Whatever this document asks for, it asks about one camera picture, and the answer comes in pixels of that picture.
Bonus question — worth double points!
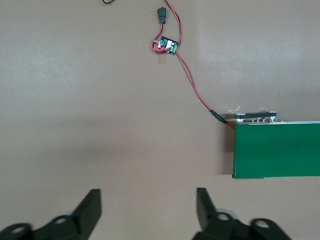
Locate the small black connector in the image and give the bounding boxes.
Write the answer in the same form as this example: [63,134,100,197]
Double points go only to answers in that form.
[157,6,168,25]

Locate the red and black wire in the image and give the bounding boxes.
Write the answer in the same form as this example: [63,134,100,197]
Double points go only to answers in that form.
[151,0,236,130]

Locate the green conveyor belt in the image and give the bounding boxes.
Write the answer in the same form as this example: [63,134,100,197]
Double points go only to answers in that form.
[231,110,320,180]

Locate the small conveyor controller board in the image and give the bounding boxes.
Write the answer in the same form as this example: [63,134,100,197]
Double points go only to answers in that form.
[154,36,180,56]

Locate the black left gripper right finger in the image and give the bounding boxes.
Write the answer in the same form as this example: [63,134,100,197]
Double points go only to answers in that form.
[193,187,293,240]

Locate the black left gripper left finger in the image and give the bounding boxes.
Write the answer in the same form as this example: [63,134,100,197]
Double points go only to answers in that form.
[0,188,103,240]

